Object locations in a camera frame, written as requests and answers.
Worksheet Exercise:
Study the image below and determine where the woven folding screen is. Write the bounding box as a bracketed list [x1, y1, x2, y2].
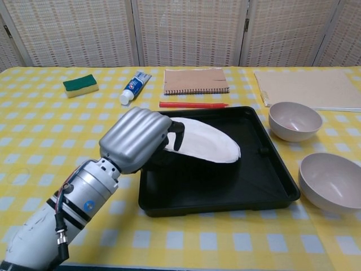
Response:
[0, 0, 361, 73]

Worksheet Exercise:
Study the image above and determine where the yellow white checkered tablecloth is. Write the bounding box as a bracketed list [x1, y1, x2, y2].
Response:
[0, 66, 361, 268]

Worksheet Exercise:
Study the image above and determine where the white blue toothpaste tube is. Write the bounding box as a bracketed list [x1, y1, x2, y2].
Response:
[119, 71, 152, 106]

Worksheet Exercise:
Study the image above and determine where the red pen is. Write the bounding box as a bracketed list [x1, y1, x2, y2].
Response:
[159, 101, 229, 109]

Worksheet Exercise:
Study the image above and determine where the white paper plate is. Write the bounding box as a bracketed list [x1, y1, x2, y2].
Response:
[165, 117, 242, 164]

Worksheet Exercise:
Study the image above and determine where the plain beige bowl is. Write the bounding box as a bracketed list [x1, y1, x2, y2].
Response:
[298, 152, 361, 215]

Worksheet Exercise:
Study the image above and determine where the green yellow sponge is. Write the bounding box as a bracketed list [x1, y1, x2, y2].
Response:
[62, 74, 100, 99]

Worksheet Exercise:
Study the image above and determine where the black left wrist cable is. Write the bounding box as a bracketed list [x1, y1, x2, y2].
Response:
[52, 182, 71, 262]

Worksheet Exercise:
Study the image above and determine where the beige spiral sketchbook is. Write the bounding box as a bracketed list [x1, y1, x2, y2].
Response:
[253, 69, 361, 112]

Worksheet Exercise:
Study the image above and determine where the black square plastic tray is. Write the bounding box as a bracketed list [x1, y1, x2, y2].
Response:
[138, 106, 301, 218]

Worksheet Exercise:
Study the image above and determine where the brown spiral notebook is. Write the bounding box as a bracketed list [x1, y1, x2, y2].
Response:
[163, 67, 231, 95]

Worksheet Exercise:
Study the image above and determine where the beige bowl with red stain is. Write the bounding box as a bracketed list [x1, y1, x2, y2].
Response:
[268, 102, 323, 142]

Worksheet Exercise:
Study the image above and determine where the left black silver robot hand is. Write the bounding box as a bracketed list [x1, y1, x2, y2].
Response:
[98, 106, 186, 174]

